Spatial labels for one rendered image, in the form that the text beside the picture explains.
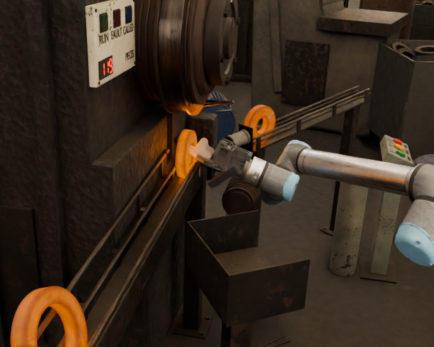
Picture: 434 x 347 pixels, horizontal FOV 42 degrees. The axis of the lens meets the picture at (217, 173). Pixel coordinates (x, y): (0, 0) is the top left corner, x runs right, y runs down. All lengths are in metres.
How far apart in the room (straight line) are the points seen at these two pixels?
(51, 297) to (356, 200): 1.62
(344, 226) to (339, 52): 2.07
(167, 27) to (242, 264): 0.65
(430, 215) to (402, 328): 0.94
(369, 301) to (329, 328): 0.27
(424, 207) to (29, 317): 0.99
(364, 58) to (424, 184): 2.78
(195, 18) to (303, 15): 2.86
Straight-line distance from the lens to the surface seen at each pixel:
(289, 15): 4.41
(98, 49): 1.33
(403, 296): 2.59
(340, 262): 2.60
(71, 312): 1.16
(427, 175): 1.60
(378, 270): 2.67
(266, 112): 2.24
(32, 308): 1.07
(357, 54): 4.30
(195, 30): 1.54
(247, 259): 1.51
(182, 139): 1.76
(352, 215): 2.48
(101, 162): 1.39
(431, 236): 1.52
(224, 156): 1.77
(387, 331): 2.36
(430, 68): 3.71
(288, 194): 1.78
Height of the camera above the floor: 1.39
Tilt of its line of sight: 23 degrees down
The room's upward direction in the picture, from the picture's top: 2 degrees clockwise
